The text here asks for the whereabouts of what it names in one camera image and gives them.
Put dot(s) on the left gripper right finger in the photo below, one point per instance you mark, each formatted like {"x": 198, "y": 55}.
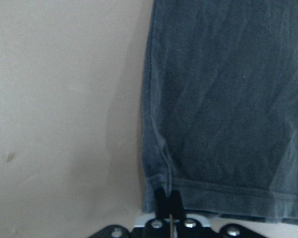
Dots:
{"x": 176, "y": 209}

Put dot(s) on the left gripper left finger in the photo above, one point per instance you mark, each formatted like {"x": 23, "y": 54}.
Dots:
{"x": 161, "y": 205}

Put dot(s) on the black t-shirt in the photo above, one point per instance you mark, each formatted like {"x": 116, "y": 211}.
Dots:
{"x": 220, "y": 107}

